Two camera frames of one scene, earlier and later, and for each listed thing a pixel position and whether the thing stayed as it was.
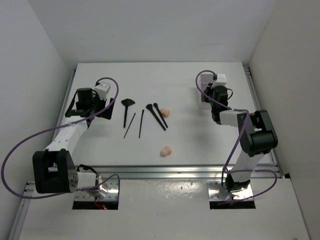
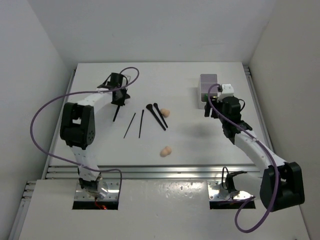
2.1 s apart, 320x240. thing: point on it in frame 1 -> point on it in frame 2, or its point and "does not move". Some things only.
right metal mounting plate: [217, 192] does not move
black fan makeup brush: [127, 102] -> [118, 98]
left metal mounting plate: [105, 190] does not move
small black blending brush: [156, 105] does not move
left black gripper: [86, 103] -> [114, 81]
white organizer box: [205, 79] does not move
